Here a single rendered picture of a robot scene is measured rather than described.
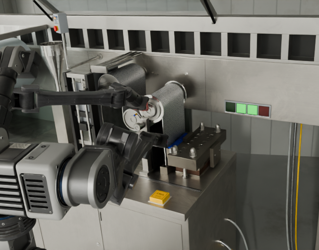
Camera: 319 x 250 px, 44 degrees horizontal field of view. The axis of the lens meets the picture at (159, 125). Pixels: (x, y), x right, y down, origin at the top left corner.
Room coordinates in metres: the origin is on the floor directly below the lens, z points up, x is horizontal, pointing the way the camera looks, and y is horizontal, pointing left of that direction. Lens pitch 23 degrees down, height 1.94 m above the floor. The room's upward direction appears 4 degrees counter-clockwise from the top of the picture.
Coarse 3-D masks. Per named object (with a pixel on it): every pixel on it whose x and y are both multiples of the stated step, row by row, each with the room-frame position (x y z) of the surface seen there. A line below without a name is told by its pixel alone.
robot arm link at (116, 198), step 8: (104, 128) 1.03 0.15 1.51; (104, 136) 1.01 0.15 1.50; (136, 136) 1.03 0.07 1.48; (96, 144) 1.02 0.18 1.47; (128, 144) 0.99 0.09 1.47; (128, 152) 0.99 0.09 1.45; (128, 160) 1.04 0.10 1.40; (120, 168) 1.09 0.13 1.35; (120, 176) 1.13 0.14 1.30; (128, 176) 1.29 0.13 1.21; (120, 184) 1.17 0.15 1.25; (128, 184) 1.26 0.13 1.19; (120, 192) 1.20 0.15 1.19; (112, 200) 1.20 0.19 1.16; (120, 200) 1.20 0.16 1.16
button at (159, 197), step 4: (156, 192) 1.61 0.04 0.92; (160, 192) 1.61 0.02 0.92; (164, 192) 1.61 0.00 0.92; (152, 196) 1.58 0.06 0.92; (156, 196) 1.58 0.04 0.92; (160, 196) 1.58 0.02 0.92; (164, 196) 1.57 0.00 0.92; (168, 196) 1.59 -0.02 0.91; (152, 200) 1.57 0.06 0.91; (156, 200) 1.56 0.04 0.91; (160, 200) 1.55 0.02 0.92; (164, 200) 1.56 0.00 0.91
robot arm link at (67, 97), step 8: (24, 88) 1.52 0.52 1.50; (32, 88) 1.53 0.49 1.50; (112, 88) 1.69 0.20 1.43; (40, 96) 1.53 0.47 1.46; (48, 96) 1.55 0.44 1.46; (56, 96) 1.56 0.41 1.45; (64, 96) 1.57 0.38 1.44; (72, 96) 1.58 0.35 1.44; (80, 96) 1.59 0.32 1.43; (88, 96) 1.60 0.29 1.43; (96, 96) 1.62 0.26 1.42; (104, 96) 1.63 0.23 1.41; (112, 96) 1.66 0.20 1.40; (120, 96) 1.65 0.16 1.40; (40, 104) 1.54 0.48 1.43; (48, 104) 1.55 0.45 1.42; (56, 104) 1.56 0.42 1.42; (64, 104) 1.57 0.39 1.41; (72, 104) 1.58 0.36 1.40; (80, 104) 1.60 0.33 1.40; (88, 104) 1.61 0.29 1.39; (96, 104) 1.62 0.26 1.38; (104, 104) 1.63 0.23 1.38; (112, 104) 1.64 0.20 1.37; (120, 104) 1.65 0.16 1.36; (24, 112) 1.53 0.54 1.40; (32, 112) 1.54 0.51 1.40
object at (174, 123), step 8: (176, 112) 1.97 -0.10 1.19; (184, 112) 2.04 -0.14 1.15; (168, 120) 1.89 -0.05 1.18; (176, 120) 1.96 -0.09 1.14; (184, 120) 2.04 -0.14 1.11; (168, 128) 1.89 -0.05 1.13; (176, 128) 1.96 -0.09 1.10; (184, 128) 2.04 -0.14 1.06; (176, 136) 1.95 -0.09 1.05; (168, 144) 1.88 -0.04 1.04
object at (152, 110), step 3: (150, 105) 1.85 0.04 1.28; (153, 105) 1.85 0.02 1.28; (150, 108) 1.85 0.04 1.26; (153, 108) 1.84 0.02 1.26; (144, 111) 1.87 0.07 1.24; (147, 111) 1.86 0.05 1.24; (150, 111) 1.85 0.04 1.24; (153, 111) 1.84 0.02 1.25; (156, 111) 1.85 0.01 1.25; (147, 114) 1.86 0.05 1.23; (150, 114) 1.85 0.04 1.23; (153, 114) 1.84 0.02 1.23
